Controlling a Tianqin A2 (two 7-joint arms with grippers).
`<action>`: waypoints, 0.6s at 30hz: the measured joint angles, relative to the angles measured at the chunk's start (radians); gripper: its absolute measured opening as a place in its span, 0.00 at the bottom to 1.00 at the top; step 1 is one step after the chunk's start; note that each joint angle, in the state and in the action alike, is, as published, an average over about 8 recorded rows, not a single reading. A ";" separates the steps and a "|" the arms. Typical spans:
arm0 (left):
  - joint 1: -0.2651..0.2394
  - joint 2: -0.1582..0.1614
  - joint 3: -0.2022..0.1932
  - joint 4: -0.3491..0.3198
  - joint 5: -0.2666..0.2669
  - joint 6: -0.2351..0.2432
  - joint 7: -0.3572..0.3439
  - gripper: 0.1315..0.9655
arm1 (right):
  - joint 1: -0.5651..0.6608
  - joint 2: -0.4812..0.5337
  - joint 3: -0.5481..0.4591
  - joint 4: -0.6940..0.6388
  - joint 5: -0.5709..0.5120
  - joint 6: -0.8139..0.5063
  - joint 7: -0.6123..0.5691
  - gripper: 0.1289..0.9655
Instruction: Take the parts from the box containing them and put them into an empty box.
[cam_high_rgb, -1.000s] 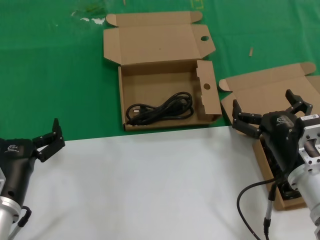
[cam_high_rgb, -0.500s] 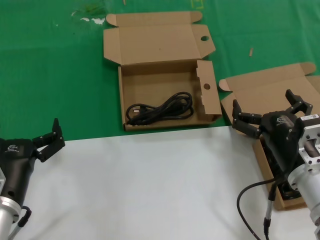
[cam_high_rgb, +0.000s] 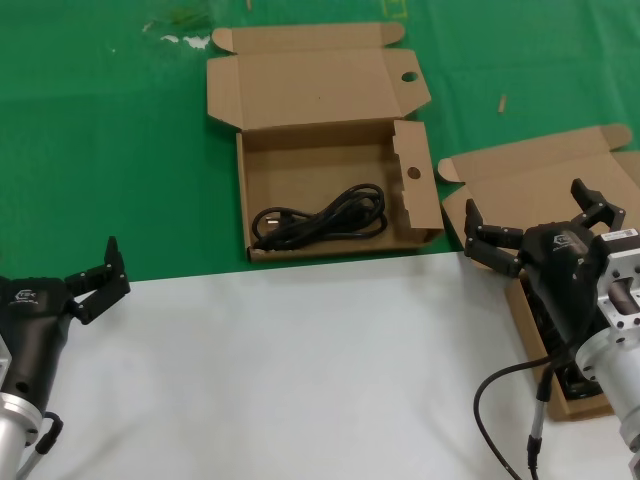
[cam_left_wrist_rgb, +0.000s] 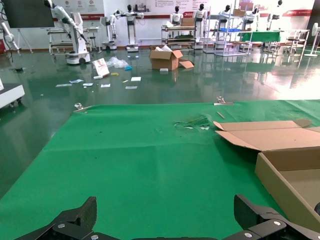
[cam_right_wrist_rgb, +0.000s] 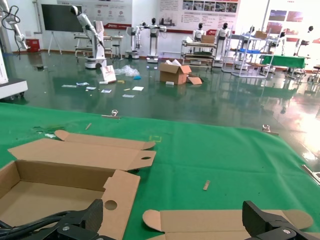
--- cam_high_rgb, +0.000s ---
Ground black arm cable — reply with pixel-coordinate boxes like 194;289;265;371
19;409;65;480
472;351;577;480

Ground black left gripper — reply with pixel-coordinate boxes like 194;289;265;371
0;235;132;404

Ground black power cable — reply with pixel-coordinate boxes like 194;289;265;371
251;182;389;252

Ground open cardboard box, plain flaps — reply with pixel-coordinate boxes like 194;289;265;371
437;124;640;421

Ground black cable bundle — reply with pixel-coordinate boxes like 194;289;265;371
519;279;609;401

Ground open cardboard box, holed flaps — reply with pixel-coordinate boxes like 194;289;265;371
205;21;446;262

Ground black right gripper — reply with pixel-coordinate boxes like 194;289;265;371
463;177;627;362

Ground green tablecloth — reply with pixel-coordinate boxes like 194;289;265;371
0;0;640;285

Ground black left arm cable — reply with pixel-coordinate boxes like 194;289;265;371
19;409;65;480

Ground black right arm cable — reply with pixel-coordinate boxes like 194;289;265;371
472;351;577;480

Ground grey-sleeved right connector cable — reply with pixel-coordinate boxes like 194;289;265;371
526;363;556;480

